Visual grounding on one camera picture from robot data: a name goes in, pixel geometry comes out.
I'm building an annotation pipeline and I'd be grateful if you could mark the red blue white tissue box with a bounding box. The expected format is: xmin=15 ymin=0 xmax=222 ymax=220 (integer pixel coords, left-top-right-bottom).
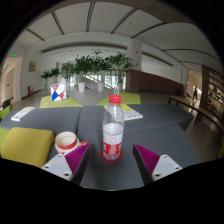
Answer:
xmin=49 ymin=83 xmax=68 ymax=102

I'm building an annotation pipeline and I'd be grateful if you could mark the brown wooden reception counter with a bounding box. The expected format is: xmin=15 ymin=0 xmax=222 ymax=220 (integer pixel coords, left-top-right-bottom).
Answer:
xmin=125 ymin=69 xmax=185 ymax=97

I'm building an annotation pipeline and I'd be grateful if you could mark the framed wall picture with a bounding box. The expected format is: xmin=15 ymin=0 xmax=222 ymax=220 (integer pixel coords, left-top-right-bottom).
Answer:
xmin=28 ymin=60 xmax=37 ymax=73

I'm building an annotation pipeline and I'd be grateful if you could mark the yellow-edged open magazine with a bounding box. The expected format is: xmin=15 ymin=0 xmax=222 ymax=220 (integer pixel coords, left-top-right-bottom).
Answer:
xmin=103 ymin=103 xmax=144 ymax=122

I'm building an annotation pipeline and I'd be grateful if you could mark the potted green plants group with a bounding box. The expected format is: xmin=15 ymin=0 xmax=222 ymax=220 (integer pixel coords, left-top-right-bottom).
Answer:
xmin=40 ymin=49 xmax=134 ymax=93

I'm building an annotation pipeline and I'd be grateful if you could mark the red and white floral cup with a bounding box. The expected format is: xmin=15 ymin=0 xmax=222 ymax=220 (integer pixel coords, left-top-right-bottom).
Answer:
xmin=54 ymin=130 xmax=91 ymax=156

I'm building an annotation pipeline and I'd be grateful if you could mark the long wooden bench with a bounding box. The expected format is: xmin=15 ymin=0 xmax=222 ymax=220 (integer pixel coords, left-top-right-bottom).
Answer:
xmin=167 ymin=95 xmax=224 ymax=136

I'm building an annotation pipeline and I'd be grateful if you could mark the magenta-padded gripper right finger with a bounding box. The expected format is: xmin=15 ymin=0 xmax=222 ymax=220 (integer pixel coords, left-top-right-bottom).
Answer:
xmin=132 ymin=143 xmax=184 ymax=186

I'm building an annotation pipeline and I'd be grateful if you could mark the person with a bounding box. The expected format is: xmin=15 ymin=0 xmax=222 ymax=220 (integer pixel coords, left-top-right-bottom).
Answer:
xmin=191 ymin=85 xmax=199 ymax=102

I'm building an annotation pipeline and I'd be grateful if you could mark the wooden shelf unit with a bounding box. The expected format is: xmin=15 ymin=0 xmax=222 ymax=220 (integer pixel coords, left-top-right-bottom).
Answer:
xmin=200 ymin=65 xmax=224 ymax=116

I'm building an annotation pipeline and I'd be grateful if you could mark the white open magazine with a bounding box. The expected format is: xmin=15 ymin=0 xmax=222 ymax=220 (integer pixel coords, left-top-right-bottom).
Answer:
xmin=10 ymin=106 xmax=36 ymax=122

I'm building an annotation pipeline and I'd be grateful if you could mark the clear red-capped water bottle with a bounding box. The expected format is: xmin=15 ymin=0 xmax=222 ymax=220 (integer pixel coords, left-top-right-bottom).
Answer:
xmin=101 ymin=94 xmax=125 ymax=163

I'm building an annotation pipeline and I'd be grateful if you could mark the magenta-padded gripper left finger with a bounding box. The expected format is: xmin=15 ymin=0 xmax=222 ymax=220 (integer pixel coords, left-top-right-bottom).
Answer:
xmin=40 ymin=142 xmax=95 ymax=186

